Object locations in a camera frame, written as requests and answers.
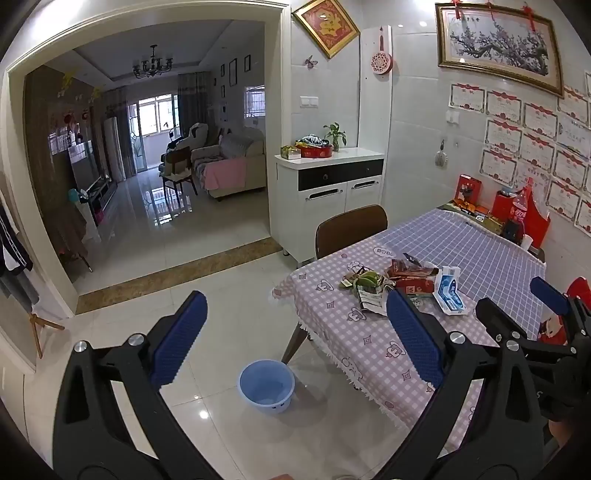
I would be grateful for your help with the grey curtains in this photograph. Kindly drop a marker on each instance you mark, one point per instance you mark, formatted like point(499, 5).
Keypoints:
point(193, 101)

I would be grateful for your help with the pink checked tablecloth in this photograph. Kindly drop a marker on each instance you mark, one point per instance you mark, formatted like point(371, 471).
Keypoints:
point(351, 332)

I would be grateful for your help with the red upright box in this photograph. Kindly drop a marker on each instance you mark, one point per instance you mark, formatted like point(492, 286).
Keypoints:
point(467, 189)

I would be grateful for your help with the brown wooden chair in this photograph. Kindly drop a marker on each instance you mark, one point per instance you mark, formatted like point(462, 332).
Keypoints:
point(351, 230)

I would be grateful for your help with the cola bottle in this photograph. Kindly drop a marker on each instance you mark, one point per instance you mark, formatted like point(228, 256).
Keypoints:
point(521, 210)

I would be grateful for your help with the group of wall certificates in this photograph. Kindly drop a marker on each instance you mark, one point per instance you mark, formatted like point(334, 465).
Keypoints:
point(535, 134)

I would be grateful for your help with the white light switch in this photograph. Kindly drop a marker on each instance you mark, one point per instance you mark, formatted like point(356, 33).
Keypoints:
point(309, 102)

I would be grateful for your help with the red round tin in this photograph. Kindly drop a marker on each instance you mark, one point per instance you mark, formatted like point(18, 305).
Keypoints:
point(316, 150)

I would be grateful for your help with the wooden rack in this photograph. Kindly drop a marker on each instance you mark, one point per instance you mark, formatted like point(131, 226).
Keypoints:
point(41, 327)

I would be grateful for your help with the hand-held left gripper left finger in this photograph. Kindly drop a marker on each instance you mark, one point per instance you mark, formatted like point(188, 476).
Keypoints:
point(182, 337)

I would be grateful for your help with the dark dining chair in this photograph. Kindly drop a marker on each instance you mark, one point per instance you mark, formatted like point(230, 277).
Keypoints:
point(178, 166)

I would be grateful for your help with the framed plum blossom painting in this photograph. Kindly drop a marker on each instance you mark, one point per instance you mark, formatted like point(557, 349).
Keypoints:
point(501, 44)

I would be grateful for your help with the dark small wrapper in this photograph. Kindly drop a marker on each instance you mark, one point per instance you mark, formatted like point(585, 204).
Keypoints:
point(412, 259)

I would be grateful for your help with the pile of snack wrappers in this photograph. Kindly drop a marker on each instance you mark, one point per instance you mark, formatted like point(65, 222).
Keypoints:
point(413, 281)

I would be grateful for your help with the person's right hand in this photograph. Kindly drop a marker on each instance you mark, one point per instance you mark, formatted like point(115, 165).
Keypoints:
point(561, 436)

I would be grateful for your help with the white and blue wrapper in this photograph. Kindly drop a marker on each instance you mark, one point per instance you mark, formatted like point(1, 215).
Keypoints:
point(450, 290)

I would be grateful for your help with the green small box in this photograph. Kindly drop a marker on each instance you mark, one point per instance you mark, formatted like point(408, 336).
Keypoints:
point(290, 152)

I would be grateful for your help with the dark hanging clothes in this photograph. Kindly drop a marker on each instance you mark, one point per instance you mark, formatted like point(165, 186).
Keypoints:
point(14, 244)

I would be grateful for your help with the blue plastic bin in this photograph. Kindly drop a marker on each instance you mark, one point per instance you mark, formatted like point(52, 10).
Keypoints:
point(268, 387)

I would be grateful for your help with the tv stand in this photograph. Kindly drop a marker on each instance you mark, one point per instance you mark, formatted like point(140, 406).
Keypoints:
point(101, 196)

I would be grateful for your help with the massage chair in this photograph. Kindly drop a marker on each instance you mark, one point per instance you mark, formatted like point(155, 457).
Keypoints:
point(189, 143)

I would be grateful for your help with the standing air conditioner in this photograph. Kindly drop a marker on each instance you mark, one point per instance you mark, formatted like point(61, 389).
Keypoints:
point(113, 147)

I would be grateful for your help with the television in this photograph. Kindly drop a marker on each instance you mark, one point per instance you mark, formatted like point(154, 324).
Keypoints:
point(85, 168)

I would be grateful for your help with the red and gold framed picture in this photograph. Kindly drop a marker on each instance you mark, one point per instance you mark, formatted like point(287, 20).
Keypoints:
point(327, 25)

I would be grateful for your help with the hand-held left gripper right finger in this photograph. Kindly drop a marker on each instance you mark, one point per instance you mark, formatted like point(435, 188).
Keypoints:
point(413, 337)

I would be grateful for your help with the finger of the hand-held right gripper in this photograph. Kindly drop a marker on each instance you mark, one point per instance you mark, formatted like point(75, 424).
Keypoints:
point(496, 316)
point(549, 293)

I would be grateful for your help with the butterfly wall sticker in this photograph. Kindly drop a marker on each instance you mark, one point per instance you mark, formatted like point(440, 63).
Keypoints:
point(310, 62)

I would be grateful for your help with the beige sofa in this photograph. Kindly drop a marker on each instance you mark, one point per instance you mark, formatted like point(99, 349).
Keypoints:
point(249, 152)

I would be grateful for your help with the pink round hanging ornament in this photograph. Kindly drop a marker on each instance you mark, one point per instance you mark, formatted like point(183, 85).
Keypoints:
point(382, 60)

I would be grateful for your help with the white sideboard cabinet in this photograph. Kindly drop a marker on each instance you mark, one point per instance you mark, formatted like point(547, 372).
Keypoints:
point(323, 203)

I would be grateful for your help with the grey hanging wall item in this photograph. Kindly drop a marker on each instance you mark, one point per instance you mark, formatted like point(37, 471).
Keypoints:
point(440, 157)

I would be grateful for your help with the small potted plant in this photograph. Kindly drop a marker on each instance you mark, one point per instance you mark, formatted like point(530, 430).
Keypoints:
point(335, 136)

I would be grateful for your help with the pink blanket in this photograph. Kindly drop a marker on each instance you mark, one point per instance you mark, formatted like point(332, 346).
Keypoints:
point(224, 173)

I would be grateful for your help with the red printed cushion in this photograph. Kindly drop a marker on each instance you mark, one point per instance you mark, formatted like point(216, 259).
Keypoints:
point(554, 330)

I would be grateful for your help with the black chandelier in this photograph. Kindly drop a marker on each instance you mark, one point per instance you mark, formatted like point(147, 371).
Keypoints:
point(152, 64)

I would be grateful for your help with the paper cup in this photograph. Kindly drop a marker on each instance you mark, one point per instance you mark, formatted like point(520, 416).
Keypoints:
point(527, 242)

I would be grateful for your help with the silver torn wrapper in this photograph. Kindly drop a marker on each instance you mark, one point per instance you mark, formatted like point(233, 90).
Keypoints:
point(371, 302)

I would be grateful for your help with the banana peel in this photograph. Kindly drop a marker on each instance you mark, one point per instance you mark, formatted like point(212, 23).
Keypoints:
point(364, 279)

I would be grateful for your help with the orange flat box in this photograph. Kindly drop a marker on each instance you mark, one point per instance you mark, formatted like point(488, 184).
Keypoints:
point(471, 208)

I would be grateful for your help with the white wall socket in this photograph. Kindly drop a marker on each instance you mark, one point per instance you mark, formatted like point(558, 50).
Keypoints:
point(453, 117)

